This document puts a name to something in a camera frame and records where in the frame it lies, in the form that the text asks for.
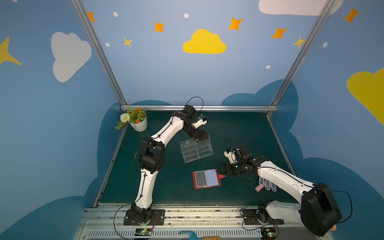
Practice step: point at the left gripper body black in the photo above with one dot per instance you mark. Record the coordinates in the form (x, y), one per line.
(200, 135)

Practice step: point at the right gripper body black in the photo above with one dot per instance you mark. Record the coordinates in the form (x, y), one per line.
(233, 168)

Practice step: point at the clear acrylic card organizer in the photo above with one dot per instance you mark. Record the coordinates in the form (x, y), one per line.
(192, 150)

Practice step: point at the red card holder wallet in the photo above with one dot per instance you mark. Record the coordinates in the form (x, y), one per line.
(207, 179)

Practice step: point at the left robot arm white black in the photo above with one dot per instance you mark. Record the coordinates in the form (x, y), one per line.
(152, 154)

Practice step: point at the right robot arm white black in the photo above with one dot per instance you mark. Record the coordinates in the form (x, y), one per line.
(316, 206)

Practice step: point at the white pot with flowers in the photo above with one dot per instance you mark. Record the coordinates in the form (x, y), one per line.
(136, 117)

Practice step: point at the right green circuit board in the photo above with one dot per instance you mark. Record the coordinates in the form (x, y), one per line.
(269, 234)

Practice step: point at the green circuit board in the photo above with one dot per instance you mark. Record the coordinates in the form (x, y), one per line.
(269, 234)
(143, 232)

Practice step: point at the left green circuit board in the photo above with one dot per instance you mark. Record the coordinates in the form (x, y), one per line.
(143, 232)

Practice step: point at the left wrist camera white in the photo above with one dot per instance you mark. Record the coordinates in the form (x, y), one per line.
(200, 122)

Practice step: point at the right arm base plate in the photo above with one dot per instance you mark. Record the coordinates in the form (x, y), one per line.
(258, 217)

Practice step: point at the teal handled tool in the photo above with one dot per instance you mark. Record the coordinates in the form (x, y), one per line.
(193, 236)

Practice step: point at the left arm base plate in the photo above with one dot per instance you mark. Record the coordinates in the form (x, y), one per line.
(145, 218)

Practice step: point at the aluminium rail front frame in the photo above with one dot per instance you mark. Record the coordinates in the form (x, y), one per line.
(105, 222)

